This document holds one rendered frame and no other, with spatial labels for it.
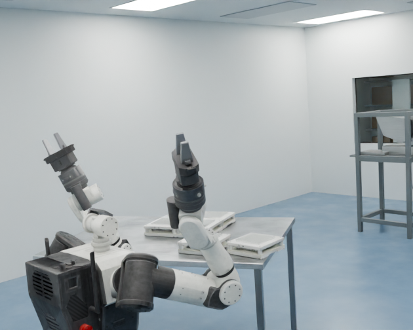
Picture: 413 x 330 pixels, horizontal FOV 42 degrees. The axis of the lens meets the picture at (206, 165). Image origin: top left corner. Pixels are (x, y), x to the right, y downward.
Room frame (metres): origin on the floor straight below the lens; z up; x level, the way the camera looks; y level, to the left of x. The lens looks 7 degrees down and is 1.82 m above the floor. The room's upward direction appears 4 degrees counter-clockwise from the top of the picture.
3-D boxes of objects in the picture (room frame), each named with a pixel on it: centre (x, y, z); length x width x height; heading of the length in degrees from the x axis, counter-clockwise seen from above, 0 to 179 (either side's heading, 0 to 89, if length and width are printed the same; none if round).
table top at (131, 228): (3.62, 0.26, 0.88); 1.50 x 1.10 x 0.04; 71
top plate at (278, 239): (3.10, -0.26, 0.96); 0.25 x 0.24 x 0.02; 138
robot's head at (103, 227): (1.64, 0.34, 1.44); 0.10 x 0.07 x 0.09; 44
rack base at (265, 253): (3.10, -0.26, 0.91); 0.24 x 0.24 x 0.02; 48
